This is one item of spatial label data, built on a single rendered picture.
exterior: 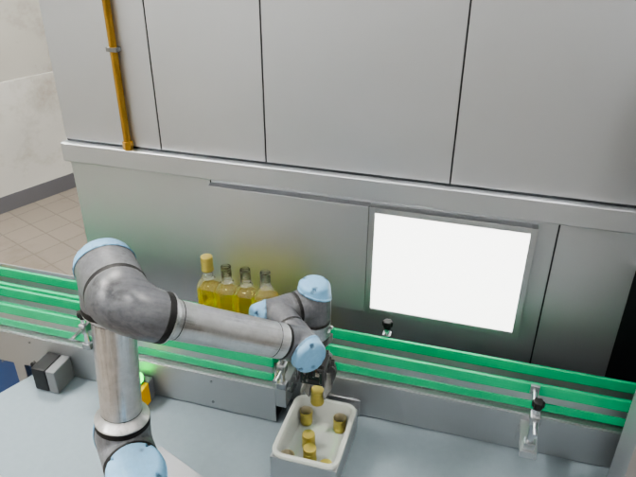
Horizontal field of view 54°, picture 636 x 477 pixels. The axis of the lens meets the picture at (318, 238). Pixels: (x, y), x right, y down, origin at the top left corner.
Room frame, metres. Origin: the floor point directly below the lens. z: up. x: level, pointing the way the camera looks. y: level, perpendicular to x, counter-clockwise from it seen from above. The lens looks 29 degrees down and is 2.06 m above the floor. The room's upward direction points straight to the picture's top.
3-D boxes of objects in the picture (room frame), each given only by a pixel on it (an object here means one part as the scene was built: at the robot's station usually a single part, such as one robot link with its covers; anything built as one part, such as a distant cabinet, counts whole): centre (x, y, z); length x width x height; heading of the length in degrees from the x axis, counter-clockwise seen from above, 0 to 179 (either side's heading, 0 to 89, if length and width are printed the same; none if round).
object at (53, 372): (1.44, 0.79, 0.79); 0.08 x 0.08 x 0.08; 74
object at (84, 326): (1.43, 0.68, 0.94); 0.07 x 0.04 x 0.13; 164
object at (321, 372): (1.20, 0.01, 1.06); 0.09 x 0.08 x 0.12; 166
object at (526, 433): (1.13, -0.53, 0.90); 0.17 x 0.05 x 0.23; 164
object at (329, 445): (1.18, 0.00, 0.80); 0.22 x 0.17 x 0.09; 164
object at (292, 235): (1.52, -0.12, 1.15); 0.90 x 0.03 x 0.34; 74
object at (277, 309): (1.14, 0.09, 1.22); 0.11 x 0.11 x 0.08; 28
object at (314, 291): (1.21, 0.01, 1.22); 0.09 x 0.08 x 0.11; 118
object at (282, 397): (1.32, 0.08, 0.85); 0.09 x 0.04 x 0.07; 164
